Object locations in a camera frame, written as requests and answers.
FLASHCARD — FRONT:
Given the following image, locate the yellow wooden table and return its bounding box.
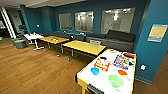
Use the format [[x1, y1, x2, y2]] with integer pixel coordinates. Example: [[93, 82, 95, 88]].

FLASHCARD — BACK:
[[38, 35, 70, 52], [61, 39, 107, 62]]

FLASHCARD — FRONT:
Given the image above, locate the interior glass window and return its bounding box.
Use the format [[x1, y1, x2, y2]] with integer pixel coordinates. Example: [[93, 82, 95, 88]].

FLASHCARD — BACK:
[[74, 10, 95, 33], [58, 12, 73, 31], [100, 7, 137, 35]]

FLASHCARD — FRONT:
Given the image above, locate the dark grey sofa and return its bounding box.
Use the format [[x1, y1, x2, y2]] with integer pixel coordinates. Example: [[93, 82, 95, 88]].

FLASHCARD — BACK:
[[85, 29, 136, 53]]

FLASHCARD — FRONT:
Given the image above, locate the colourful board game box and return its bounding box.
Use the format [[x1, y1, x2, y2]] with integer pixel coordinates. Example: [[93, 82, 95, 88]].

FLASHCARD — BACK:
[[112, 53, 131, 71]]

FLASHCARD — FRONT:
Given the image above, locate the yellow legged white game table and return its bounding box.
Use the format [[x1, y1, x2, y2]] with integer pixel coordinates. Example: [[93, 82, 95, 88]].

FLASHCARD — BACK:
[[76, 48, 138, 94]]

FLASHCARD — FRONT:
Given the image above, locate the red flat box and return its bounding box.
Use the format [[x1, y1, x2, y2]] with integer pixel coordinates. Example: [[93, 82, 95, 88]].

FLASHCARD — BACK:
[[122, 51, 136, 60]]

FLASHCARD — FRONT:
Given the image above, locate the green bowl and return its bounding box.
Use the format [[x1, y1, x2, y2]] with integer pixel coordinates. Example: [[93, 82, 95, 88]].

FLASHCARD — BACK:
[[108, 73, 125, 89]]

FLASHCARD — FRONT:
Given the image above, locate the small white table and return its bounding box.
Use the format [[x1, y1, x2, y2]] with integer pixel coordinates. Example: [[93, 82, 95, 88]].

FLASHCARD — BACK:
[[23, 32, 45, 51]]

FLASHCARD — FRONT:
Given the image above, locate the grey ottoman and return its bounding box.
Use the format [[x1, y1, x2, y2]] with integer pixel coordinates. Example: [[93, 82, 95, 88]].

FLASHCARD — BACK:
[[11, 37, 28, 50]]

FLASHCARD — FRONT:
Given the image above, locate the yellow notice sheet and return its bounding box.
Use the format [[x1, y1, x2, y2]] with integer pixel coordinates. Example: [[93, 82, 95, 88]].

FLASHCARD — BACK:
[[146, 23, 168, 44]]

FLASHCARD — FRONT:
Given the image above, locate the white wall outlet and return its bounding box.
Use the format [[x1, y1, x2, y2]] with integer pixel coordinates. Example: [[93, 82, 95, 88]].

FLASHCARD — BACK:
[[140, 63, 147, 72]]

